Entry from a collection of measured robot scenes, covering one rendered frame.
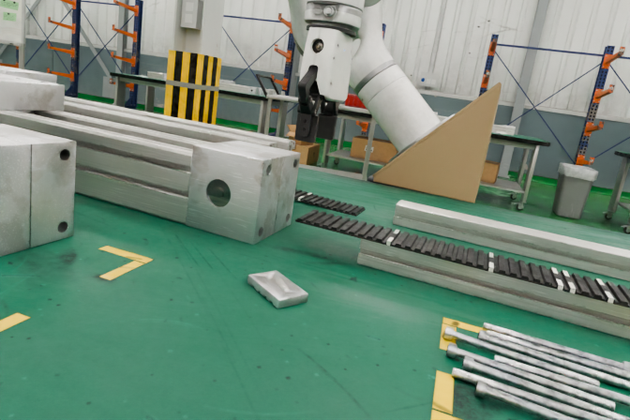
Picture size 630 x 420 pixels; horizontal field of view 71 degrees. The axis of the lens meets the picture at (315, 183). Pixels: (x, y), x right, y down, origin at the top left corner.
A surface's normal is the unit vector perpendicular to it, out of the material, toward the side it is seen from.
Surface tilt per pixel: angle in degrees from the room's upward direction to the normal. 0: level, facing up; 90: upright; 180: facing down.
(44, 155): 90
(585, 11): 90
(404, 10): 90
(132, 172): 90
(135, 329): 0
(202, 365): 0
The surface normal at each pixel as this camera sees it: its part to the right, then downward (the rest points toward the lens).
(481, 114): -0.38, 0.14
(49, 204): 0.92, 0.21
